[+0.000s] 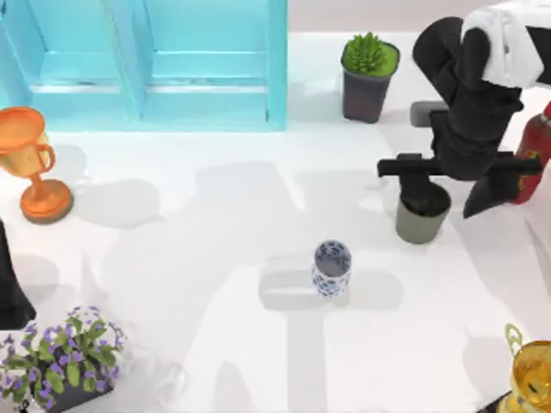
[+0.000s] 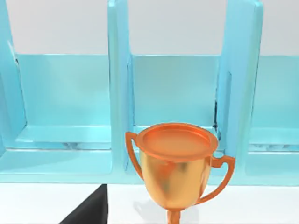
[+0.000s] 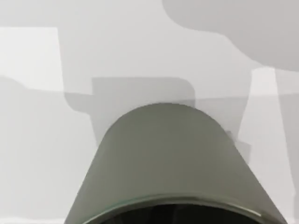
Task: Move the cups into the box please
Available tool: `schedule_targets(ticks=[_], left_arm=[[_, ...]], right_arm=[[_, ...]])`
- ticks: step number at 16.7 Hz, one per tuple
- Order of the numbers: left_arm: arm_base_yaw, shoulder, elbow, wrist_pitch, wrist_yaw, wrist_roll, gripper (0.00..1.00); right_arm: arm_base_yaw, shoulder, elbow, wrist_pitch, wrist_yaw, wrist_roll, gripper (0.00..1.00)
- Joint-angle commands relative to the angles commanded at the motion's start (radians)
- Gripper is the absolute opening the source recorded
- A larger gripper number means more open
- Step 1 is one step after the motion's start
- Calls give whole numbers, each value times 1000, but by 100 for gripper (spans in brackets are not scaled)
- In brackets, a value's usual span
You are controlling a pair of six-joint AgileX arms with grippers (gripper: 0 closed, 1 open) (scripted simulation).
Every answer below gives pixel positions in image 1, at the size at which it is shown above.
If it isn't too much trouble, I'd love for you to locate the grey cup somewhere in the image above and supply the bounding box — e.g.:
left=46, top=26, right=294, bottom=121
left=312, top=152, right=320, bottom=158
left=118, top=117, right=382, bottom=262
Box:
left=394, top=182, right=452, bottom=245

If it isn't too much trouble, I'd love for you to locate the pale grey rounded box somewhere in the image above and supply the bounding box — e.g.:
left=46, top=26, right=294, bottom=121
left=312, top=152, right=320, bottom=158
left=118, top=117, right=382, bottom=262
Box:
left=409, top=100, right=447, bottom=128

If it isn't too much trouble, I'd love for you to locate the red bottle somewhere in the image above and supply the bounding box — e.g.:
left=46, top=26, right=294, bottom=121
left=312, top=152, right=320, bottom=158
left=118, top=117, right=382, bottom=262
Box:
left=511, top=101, right=551, bottom=206

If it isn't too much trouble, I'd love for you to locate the green plant in dark pot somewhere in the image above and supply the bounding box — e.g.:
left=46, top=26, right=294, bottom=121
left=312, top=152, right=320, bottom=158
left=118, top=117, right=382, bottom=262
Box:
left=340, top=30, right=401, bottom=125

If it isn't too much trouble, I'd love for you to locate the blue and white cup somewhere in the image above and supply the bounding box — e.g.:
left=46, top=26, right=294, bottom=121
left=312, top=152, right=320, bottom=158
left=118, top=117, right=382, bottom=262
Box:
left=311, top=239, right=352, bottom=301

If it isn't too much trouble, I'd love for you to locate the gold trophy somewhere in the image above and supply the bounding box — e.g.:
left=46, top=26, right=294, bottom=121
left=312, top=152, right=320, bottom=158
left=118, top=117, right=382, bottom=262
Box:
left=494, top=323, right=551, bottom=413

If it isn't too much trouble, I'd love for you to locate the light blue rack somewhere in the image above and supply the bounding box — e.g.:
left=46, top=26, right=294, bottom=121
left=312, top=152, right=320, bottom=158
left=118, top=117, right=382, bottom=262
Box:
left=0, top=0, right=288, bottom=133

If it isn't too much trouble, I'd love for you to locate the orange trophy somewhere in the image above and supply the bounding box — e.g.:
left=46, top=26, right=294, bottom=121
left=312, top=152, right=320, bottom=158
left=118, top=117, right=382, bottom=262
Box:
left=0, top=106, right=75, bottom=225

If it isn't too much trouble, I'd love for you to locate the purple flower plant pot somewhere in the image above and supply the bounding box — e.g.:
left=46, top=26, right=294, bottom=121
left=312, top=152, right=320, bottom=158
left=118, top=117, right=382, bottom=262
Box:
left=0, top=305, right=131, bottom=413

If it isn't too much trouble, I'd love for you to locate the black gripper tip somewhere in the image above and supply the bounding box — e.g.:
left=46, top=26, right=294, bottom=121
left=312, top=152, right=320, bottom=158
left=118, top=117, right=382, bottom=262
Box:
left=0, top=219, right=38, bottom=330

